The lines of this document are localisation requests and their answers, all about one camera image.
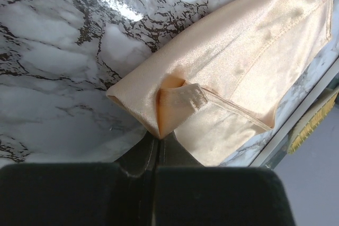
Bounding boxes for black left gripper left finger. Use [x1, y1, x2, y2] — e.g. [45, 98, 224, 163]
[1, 134, 159, 225]

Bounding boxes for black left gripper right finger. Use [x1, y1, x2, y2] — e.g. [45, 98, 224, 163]
[152, 134, 296, 225]

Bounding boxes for peach cloth napkin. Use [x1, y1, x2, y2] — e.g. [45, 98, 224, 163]
[106, 0, 334, 166]

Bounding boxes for yellow woven coaster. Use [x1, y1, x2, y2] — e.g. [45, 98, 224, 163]
[287, 87, 338, 155]

